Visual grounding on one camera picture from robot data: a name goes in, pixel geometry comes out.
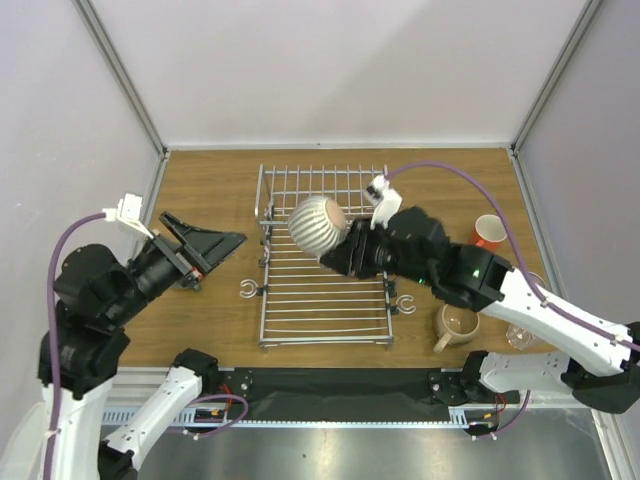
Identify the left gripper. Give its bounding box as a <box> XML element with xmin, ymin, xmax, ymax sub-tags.
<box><xmin>106</xmin><ymin>208</ymin><xmax>248</xmax><ymax>323</ymax></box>

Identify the white ribbed mug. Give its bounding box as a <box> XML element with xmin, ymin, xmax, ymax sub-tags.
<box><xmin>288</xmin><ymin>196</ymin><xmax>349</xmax><ymax>257</ymax></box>

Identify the beige ceramic mug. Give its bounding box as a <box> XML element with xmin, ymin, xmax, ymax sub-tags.
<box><xmin>433</xmin><ymin>304</ymin><xmax>480</xmax><ymax>354</ymax></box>

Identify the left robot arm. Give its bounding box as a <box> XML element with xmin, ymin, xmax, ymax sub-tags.
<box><xmin>38</xmin><ymin>212</ymin><xmax>247</xmax><ymax>479</ymax></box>

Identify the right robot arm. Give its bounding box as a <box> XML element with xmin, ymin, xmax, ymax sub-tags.
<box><xmin>319</xmin><ymin>206</ymin><xmax>639</xmax><ymax>414</ymax></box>

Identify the black base mat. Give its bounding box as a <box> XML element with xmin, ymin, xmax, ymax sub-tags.
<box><xmin>222</xmin><ymin>368</ymin><xmax>447</xmax><ymax>414</ymax></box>

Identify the orange mug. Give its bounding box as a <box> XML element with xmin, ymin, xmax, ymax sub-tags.
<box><xmin>468</xmin><ymin>214</ymin><xmax>507</xmax><ymax>251</ymax></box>

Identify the clear glass cup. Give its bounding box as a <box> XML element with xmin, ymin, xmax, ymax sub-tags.
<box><xmin>506</xmin><ymin>324</ymin><xmax>538</xmax><ymax>350</ymax></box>

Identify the steel tumbler cup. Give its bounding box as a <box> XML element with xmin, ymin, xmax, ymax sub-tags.
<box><xmin>530</xmin><ymin>272</ymin><xmax>546</xmax><ymax>288</ymax></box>

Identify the metal wire dish rack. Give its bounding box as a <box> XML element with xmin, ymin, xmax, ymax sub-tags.
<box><xmin>253</xmin><ymin>163</ymin><xmax>396</xmax><ymax>354</ymax></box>

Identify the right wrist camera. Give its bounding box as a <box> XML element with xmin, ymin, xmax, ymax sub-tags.
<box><xmin>364</xmin><ymin>175</ymin><xmax>403</xmax><ymax>229</ymax></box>

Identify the white cable duct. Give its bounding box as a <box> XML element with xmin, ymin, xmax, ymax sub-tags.
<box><xmin>99</xmin><ymin>404</ymin><xmax>501</xmax><ymax>431</ymax></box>

